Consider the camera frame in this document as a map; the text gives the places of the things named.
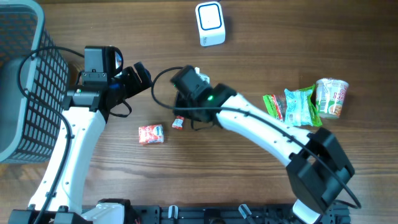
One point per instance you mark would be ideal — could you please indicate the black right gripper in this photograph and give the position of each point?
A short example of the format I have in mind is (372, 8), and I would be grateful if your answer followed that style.
(183, 112)

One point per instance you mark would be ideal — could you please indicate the red stick sachet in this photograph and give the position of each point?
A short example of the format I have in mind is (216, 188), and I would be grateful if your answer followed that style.
(178, 122)

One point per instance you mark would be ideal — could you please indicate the instant noodle cup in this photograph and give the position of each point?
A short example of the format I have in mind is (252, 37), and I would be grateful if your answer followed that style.
(330, 96)

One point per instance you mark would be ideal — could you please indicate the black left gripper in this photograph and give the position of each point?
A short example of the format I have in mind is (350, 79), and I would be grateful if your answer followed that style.
(136, 86)

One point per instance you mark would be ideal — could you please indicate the white teal tissue pack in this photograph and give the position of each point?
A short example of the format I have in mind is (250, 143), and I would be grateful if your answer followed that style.
(298, 108)

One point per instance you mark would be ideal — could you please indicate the white barcode scanner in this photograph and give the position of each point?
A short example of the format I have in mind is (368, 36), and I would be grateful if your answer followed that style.
(210, 22)

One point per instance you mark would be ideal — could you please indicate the small red white packet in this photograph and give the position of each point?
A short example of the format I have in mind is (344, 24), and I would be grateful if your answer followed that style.
(151, 134)

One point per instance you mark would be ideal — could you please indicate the green snack bag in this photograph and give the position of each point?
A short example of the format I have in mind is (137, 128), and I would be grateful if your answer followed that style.
(276, 107)

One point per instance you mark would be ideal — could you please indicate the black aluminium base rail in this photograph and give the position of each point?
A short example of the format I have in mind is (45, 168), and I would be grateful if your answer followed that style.
(271, 213)

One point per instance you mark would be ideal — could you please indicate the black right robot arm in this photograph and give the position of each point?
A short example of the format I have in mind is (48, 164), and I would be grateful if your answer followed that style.
(317, 167)

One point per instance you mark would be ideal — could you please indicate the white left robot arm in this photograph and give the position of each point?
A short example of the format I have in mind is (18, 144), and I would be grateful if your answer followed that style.
(86, 108)

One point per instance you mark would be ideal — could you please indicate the grey plastic mesh basket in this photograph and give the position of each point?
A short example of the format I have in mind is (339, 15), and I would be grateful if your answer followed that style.
(34, 77)

